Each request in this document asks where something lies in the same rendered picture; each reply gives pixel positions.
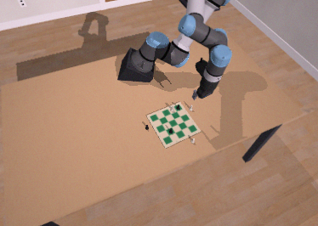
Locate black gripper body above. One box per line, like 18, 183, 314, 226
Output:
195, 58, 221, 99

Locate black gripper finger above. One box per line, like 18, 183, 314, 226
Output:
192, 90, 200, 100

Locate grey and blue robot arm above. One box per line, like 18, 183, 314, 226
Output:
130, 0, 232, 76

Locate green and white chessboard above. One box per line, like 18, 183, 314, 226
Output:
147, 102, 201, 149

